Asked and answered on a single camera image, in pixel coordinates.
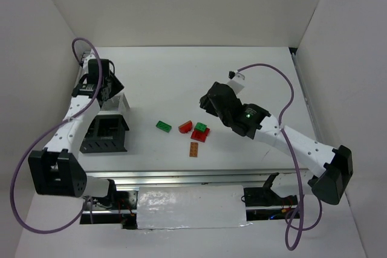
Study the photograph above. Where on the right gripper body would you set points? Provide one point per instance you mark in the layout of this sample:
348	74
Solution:
211	101

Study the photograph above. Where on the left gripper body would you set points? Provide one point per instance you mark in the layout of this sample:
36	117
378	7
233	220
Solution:
104	133

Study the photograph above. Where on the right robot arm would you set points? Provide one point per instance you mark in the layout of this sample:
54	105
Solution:
331	168

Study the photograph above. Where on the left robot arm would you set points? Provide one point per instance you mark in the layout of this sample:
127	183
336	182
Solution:
56	170

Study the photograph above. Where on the green square lego brick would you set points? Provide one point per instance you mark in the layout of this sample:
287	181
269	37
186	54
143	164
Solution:
201	127

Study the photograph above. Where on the white slatted container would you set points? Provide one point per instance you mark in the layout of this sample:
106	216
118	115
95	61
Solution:
116	105

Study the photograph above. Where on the red curved lego brick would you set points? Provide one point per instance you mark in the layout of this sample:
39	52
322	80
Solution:
185	127

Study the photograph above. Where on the black slatted container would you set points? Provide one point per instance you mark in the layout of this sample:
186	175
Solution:
106	134

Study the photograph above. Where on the orange flat lego plate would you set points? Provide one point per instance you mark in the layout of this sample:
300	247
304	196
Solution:
193	150

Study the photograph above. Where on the silver tape sheet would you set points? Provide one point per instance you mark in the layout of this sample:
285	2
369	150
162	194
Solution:
194	207

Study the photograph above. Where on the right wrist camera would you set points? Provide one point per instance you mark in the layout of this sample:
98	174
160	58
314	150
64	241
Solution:
236	81

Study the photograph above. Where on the aluminium frame rail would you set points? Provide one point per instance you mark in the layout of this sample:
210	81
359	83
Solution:
248	178

